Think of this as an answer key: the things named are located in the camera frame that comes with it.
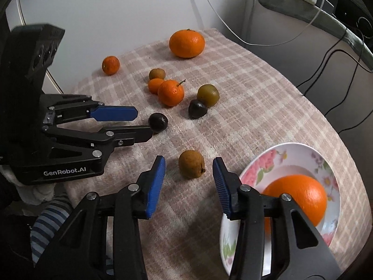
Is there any black cable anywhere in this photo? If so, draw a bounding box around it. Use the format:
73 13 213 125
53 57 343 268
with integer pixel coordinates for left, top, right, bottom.
295 20 373 97
324 61 373 135

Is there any large orange in plate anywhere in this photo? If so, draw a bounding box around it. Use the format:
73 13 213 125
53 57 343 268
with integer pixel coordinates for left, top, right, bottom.
262 174 328 228

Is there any large mandarin orange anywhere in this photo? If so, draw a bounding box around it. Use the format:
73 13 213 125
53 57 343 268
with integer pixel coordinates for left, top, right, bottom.
169 29 205 59

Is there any small mandarin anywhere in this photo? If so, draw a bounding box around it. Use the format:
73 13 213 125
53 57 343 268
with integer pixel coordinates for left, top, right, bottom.
101 56 121 75

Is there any pink checkered tablecloth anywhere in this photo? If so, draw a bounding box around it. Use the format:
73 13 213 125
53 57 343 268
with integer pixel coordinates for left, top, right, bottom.
65 28 372 279

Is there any dark plum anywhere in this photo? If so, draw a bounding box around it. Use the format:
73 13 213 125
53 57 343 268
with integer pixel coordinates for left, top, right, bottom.
148 112 168 134
188 99 208 119

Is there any floral white plate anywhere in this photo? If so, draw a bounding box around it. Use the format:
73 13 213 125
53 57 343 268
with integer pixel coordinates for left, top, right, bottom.
219 142 340 276

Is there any white charging cable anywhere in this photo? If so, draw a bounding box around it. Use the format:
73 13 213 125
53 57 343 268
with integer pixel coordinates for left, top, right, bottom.
197 0 326 48

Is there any grey-green ledge cover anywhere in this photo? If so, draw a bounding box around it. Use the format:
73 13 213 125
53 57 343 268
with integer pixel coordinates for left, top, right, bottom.
258 0 372 70

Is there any mandarin with stem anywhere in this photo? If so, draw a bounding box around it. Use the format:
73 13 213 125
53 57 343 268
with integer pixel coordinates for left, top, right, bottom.
157 80 185 108

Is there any small brown kiwi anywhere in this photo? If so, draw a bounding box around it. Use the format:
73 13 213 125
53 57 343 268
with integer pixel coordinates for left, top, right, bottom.
149 68 166 80

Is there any small orange kumquat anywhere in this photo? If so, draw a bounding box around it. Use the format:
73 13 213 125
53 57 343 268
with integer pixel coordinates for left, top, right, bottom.
148 78 164 95

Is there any brown kiwi fruit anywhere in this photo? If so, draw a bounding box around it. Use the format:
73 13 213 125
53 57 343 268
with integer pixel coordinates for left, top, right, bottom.
178 150 206 179

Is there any striped sleeve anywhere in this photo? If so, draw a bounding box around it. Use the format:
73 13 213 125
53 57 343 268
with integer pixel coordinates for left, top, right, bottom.
30 193 73 264

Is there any green plum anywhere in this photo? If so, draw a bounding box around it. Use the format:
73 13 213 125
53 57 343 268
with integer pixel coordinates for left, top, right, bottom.
197 84 220 108

